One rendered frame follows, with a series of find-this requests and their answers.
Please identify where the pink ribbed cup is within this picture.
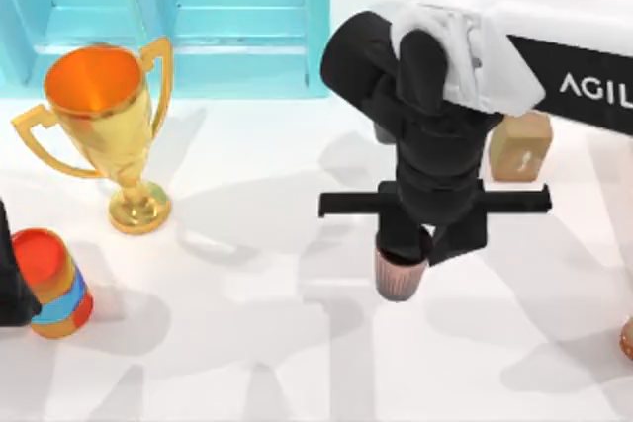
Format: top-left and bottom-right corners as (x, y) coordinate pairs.
(374, 245), (427, 302)

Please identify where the brown wooden block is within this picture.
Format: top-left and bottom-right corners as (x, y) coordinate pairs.
(488, 112), (553, 182)

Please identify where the orange bread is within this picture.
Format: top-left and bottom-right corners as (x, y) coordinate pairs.
(618, 316), (633, 361)

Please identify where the light blue rack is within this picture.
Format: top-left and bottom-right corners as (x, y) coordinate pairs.
(0, 0), (336, 100)

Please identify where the large gold trophy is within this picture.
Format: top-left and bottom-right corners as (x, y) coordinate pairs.
(10, 36), (174, 235)

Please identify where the red blue orange can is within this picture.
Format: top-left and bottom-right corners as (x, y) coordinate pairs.
(10, 227), (94, 340)

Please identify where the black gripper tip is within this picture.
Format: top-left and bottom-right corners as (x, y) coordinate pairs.
(0, 199), (43, 328)

